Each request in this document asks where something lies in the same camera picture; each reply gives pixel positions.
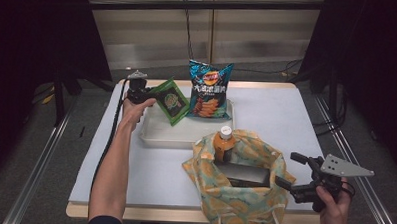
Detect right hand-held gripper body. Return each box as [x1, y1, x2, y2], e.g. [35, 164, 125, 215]
[288, 152, 376, 215]

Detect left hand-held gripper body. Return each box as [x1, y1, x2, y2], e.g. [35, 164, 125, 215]
[125, 68, 153, 105]

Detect green snack packet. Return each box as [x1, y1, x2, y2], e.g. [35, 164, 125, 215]
[146, 76, 193, 128]

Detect white plastic tray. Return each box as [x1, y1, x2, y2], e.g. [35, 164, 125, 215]
[138, 95, 236, 151]

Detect orange-print green fabric bag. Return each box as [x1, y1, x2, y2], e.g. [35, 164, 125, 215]
[180, 126, 299, 224]

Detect blue chips bag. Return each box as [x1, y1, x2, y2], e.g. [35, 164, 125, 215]
[186, 59, 235, 120]

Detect person's left hand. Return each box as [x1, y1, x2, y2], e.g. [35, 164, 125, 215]
[118, 95, 158, 134]

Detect person's right hand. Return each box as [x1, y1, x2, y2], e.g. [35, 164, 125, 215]
[314, 177, 354, 224]

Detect white table mat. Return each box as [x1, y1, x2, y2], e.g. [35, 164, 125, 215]
[67, 80, 328, 212]

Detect orange juice bottle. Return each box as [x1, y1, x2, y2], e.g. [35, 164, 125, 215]
[212, 125, 238, 164]

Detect black metal stand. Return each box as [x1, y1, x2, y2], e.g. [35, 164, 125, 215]
[50, 65, 116, 130]

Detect wooden table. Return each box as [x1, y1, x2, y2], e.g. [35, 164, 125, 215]
[65, 74, 327, 224]

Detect yellow floor tape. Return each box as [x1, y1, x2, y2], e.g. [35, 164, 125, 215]
[41, 92, 55, 106]

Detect black horizontal bar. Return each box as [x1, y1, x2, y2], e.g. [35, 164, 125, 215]
[88, 0, 325, 19]

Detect black curtain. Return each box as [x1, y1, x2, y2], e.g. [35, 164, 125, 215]
[294, 0, 397, 173]
[0, 0, 116, 190]

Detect aluminium floor rail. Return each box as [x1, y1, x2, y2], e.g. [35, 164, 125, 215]
[1, 96, 77, 224]
[308, 94, 397, 224]

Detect black floor cables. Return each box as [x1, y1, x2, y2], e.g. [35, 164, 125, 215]
[311, 90, 349, 138]

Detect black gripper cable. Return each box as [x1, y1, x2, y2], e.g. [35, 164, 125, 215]
[89, 77, 130, 192]

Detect black wall cable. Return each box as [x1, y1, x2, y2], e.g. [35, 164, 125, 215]
[182, 8, 306, 77]

